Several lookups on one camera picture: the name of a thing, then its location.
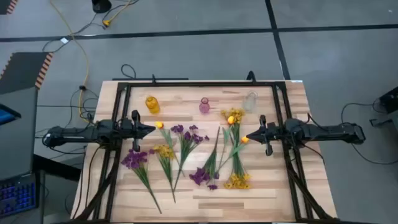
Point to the laptop with lit screen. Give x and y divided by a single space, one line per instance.
7 115

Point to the large black orange-striped mat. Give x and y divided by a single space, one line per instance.
21 70

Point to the black round stand base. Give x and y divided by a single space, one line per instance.
101 5

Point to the small black orange-striped mat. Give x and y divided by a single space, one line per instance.
4 5

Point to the yellow artificial flower bunch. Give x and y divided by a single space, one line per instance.
237 113
164 152
237 182

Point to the black clamp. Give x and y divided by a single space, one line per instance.
251 76

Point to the yellow glass vase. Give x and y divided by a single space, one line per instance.
152 105

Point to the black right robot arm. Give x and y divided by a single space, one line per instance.
326 132

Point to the purple artificial flower bunch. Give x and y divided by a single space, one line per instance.
135 158
187 136
200 175

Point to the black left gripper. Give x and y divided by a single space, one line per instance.
130 130

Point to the backlit black keyboard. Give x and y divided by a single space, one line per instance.
17 196

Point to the black metal table frame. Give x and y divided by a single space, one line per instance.
202 84

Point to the clear glass vase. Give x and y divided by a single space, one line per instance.
249 104

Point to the pink glass vase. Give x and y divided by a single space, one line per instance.
204 107

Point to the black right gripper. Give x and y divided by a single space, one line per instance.
275 133

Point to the black box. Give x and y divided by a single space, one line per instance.
390 100

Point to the orange artificial tulip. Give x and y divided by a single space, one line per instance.
159 125
245 139
230 119

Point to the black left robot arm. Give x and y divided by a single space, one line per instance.
77 134

